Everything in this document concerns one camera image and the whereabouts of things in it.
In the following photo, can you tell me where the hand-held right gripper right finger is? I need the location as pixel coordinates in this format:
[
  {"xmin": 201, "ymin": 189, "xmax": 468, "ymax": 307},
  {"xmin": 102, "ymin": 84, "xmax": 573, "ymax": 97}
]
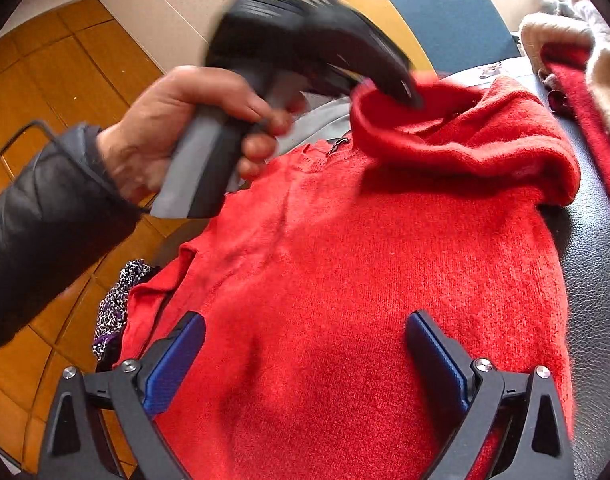
[{"xmin": 405, "ymin": 310, "xmax": 578, "ymax": 480}]

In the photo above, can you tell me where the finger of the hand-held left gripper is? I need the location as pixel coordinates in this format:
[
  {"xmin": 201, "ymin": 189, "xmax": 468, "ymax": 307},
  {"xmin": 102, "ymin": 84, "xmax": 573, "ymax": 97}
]
[{"xmin": 355, "ymin": 66, "xmax": 427, "ymax": 111}]

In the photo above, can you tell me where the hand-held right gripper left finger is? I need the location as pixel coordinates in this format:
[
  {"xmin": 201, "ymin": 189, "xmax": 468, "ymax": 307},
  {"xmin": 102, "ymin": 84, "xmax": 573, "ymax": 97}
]
[{"xmin": 35, "ymin": 310, "xmax": 208, "ymax": 480}]

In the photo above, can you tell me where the red knit sweater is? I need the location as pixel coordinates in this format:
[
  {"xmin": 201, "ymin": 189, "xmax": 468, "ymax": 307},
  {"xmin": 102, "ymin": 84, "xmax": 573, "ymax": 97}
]
[{"xmin": 112, "ymin": 75, "xmax": 583, "ymax": 480}]

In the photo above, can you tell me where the person's left forearm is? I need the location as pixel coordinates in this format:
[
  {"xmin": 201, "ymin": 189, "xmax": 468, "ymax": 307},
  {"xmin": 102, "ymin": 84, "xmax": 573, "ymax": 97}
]
[{"xmin": 0, "ymin": 122, "xmax": 142, "ymax": 361}]

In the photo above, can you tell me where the red and cream clothes pile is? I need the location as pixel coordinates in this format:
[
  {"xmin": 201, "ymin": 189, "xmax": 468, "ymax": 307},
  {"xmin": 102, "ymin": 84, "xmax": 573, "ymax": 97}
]
[{"xmin": 520, "ymin": 10, "xmax": 610, "ymax": 156}]

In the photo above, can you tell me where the person's left hand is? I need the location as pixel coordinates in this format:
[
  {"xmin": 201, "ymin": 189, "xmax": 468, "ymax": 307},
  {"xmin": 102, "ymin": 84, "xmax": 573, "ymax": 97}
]
[{"xmin": 96, "ymin": 65, "xmax": 306, "ymax": 206}]

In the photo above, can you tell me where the grey cloth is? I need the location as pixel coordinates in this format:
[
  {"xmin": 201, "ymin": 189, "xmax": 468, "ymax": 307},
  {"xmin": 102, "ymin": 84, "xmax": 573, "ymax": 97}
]
[{"xmin": 280, "ymin": 96, "xmax": 358, "ymax": 153}]

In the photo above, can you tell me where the leopard print cloth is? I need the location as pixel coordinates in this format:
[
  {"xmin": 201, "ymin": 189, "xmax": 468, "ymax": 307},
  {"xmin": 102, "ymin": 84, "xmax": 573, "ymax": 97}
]
[{"xmin": 91, "ymin": 259, "xmax": 158, "ymax": 361}]

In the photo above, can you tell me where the blue and yellow cushion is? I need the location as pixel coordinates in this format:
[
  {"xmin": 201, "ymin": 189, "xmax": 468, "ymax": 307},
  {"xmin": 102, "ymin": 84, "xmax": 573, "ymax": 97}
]
[{"xmin": 335, "ymin": 0, "xmax": 520, "ymax": 81}]

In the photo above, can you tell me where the white printed cloth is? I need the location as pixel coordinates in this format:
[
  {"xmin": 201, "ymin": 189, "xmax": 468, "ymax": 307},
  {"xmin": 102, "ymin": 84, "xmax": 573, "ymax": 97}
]
[{"xmin": 437, "ymin": 57, "xmax": 530, "ymax": 83}]

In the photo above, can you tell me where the black leather mat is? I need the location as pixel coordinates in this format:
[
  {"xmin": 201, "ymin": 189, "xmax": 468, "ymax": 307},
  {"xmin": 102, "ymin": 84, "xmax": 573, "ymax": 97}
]
[{"xmin": 530, "ymin": 75, "xmax": 610, "ymax": 480}]

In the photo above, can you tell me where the grey plush toy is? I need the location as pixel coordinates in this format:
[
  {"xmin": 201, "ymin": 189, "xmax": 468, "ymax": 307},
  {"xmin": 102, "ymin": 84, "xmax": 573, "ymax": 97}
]
[{"xmin": 540, "ymin": 0, "xmax": 580, "ymax": 16}]

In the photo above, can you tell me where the dark red garment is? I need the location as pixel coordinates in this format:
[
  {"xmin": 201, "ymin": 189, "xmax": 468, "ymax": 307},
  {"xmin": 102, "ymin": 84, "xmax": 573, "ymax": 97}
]
[{"xmin": 537, "ymin": 42, "xmax": 610, "ymax": 211}]

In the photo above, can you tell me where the light grey knit garment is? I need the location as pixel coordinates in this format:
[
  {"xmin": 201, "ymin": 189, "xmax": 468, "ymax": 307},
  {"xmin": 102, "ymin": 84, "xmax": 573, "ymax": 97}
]
[{"xmin": 570, "ymin": 0, "xmax": 610, "ymax": 56}]

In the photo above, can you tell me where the black cable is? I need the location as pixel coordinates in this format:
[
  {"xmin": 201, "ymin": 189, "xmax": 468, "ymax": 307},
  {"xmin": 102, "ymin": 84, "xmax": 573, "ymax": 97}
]
[{"xmin": 0, "ymin": 119, "xmax": 66, "ymax": 161}]

